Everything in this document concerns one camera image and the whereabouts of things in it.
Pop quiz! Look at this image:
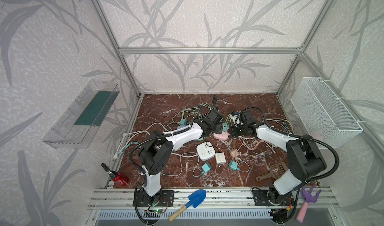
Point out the pink charger plug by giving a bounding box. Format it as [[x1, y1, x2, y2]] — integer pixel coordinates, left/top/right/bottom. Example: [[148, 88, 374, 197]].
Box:
[[230, 149, 240, 158]]

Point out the red spray bottle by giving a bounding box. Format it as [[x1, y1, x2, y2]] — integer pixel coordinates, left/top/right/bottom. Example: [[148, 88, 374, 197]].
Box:
[[101, 163, 129, 186]]

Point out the white wire basket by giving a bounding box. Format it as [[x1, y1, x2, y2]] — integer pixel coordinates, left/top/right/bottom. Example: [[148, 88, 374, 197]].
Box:
[[291, 77, 363, 149]]

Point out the brown toy rake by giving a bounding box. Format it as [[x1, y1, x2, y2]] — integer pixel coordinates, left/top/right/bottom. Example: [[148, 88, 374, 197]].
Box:
[[256, 162, 288, 181]]

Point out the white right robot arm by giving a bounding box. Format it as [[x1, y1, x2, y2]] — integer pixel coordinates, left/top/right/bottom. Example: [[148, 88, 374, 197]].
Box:
[[229, 107, 340, 205]]

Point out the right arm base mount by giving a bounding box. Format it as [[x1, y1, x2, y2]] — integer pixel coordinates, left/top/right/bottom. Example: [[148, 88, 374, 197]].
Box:
[[252, 187, 293, 207]]

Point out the clear plastic wall bin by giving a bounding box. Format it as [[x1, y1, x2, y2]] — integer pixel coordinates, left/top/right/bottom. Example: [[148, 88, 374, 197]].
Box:
[[42, 80, 120, 149]]

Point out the purple toy rake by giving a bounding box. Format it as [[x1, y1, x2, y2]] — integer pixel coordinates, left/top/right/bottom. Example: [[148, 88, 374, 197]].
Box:
[[296, 186, 322, 224]]

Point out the blue toy shovel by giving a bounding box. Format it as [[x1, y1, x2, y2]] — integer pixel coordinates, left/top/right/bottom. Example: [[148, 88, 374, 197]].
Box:
[[169, 189, 207, 222]]

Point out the white power cord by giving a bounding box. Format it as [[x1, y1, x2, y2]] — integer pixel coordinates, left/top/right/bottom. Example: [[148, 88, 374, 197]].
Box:
[[265, 117, 295, 131], [113, 122, 175, 161]]

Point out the pink charging cable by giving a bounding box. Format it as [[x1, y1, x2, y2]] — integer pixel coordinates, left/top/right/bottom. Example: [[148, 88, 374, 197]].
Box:
[[229, 135, 275, 158]]

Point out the teal charger plug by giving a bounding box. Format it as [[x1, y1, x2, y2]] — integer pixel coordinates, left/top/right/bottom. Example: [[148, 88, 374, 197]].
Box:
[[229, 160, 239, 171], [201, 163, 212, 175]]

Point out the teal cable on right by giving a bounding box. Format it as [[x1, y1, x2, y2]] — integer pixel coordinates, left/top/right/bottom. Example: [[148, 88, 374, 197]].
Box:
[[280, 120, 293, 135]]

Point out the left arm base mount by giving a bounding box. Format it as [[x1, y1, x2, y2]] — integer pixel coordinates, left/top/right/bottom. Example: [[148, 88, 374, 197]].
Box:
[[133, 190, 175, 207]]

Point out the green plug in pink socket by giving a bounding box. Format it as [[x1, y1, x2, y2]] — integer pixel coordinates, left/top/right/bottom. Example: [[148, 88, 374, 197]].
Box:
[[222, 123, 228, 132]]

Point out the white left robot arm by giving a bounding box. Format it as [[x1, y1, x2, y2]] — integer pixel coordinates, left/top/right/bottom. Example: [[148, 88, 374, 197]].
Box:
[[128, 106, 224, 197]]

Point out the left white power cord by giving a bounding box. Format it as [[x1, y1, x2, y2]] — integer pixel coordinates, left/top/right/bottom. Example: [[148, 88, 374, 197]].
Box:
[[113, 122, 175, 161]]

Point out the white charger plug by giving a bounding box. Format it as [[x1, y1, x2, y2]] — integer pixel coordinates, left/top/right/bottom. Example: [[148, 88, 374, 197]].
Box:
[[215, 153, 227, 166]]

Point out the pink power socket cube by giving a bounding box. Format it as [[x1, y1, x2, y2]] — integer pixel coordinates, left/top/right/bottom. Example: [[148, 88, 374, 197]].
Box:
[[213, 132, 230, 141]]

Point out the white power socket cube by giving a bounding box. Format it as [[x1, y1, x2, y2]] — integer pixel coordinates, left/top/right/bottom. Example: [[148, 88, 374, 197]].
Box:
[[196, 142, 216, 162]]

